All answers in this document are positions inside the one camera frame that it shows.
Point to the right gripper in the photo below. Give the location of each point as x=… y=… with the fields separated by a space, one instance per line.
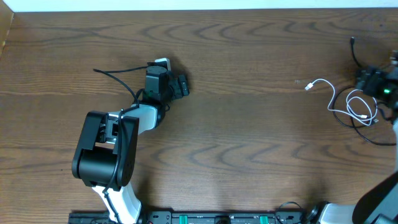
x=374 y=76

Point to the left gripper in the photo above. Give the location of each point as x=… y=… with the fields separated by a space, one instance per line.
x=176 y=86

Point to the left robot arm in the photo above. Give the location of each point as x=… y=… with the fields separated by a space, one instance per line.
x=106 y=151

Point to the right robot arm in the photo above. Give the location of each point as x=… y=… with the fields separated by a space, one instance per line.
x=379 y=205

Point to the wooden side panel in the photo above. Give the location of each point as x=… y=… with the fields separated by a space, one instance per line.
x=6 y=19

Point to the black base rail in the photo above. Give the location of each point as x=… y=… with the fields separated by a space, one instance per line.
x=167 y=217

